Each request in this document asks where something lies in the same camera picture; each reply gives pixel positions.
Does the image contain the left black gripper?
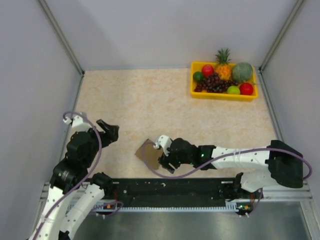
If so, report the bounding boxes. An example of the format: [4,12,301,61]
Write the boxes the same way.
[84,118,120,167]

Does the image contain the brown cardboard box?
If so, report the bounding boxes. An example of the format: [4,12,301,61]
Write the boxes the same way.
[135,138,163,170]

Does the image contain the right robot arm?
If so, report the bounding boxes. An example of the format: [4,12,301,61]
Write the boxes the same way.
[153,135,304,198]

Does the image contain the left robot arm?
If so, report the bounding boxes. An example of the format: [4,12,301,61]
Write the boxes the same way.
[30,116,119,240]

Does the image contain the purple grape bunch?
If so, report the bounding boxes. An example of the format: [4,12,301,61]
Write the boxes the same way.
[194,73,238,93]

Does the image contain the dark green lime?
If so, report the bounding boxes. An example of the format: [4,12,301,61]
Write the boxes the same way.
[192,71,205,83]

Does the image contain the light green lime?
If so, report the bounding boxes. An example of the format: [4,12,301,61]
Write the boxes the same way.
[226,85,241,95]

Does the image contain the yellow plastic tray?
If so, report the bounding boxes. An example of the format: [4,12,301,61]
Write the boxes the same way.
[190,61,259,102]

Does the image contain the red apple back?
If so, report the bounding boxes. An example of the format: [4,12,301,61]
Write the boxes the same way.
[201,64,215,78]

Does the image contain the red apple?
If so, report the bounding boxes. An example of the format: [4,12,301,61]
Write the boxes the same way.
[239,82,254,96]
[201,64,215,78]

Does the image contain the red apple front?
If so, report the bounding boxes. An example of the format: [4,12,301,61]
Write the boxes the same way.
[239,82,254,96]

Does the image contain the pineapple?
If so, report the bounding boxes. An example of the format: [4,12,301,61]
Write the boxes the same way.
[215,48,232,81]

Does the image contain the green melon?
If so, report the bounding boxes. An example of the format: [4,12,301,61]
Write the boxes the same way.
[231,62,253,83]

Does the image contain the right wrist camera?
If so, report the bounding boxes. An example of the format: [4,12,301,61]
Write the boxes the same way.
[153,135,172,156]

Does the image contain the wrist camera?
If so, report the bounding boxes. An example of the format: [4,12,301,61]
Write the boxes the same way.
[153,135,172,156]
[63,115,91,132]

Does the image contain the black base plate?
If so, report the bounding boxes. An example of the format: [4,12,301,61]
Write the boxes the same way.
[104,178,259,208]

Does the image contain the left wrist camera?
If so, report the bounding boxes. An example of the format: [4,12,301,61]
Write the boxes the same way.
[63,115,91,132]

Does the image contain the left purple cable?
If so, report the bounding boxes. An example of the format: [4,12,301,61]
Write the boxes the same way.
[32,111,125,240]

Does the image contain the white cable duct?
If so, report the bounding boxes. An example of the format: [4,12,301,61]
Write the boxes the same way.
[66,201,239,213]

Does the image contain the aluminium frame rail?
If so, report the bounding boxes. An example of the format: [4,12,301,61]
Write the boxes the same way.
[40,182,313,202]

